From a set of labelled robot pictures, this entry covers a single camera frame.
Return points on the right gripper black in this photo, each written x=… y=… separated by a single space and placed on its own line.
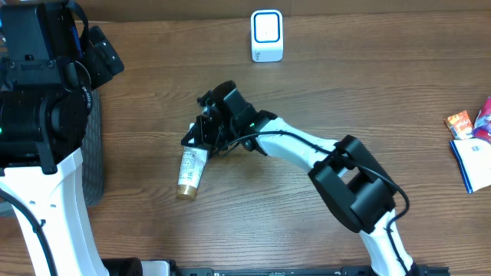
x=193 y=133

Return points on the dark grey plastic basket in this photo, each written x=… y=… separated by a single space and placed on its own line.
x=94 y=153

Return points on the white barcode scanner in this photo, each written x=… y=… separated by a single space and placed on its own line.
x=267 y=35

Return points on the red purple tissue pack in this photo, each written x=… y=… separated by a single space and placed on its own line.
x=481 y=128

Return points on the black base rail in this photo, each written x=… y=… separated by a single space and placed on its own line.
x=136 y=267

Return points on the orange white sticker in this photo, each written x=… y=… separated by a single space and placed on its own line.
x=460 y=125

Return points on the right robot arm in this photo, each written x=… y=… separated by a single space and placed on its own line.
x=356 y=189

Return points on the white tube gold cap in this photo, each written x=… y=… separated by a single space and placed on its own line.
x=191 y=169

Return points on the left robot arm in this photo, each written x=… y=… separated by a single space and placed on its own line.
x=48 y=77

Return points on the orange cream snack bag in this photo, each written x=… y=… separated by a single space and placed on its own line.
x=473 y=158

